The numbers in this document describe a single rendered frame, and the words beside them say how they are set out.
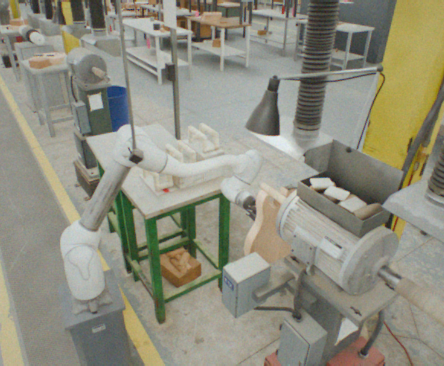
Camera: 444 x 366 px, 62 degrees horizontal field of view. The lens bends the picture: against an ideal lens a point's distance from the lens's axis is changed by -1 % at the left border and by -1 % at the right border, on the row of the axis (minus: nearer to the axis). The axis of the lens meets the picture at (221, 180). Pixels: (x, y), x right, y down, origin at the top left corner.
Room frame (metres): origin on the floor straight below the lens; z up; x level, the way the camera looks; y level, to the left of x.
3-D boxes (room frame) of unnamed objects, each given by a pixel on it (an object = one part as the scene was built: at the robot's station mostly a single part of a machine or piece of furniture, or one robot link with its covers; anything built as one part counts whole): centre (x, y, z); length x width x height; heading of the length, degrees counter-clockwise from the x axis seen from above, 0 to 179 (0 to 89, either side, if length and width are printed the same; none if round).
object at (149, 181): (1.90, 0.38, 0.94); 0.27 x 0.15 x 0.01; 35
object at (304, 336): (0.91, -0.32, 0.93); 0.15 x 0.10 x 0.55; 35
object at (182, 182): (1.99, 0.25, 0.98); 0.27 x 0.16 x 0.09; 35
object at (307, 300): (0.98, -0.31, 1.02); 0.13 x 0.04 x 0.04; 35
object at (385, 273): (0.85, -0.55, 1.25); 0.07 x 0.04 x 0.04; 35
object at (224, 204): (1.91, -0.02, 0.45); 0.05 x 0.05 x 0.90; 35
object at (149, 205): (1.99, 0.34, 0.55); 0.62 x 0.58 x 0.76; 35
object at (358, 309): (1.00, -0.45, 1.11); 0.36 x 0.24 x 0.04; 35
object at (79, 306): (1.21, 0.62, 0.73); 0.22 x 0.18 x 0.06; 27
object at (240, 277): (0.98, -0.16, 0.99); 0.24 x 0.21 x 0.26; 35
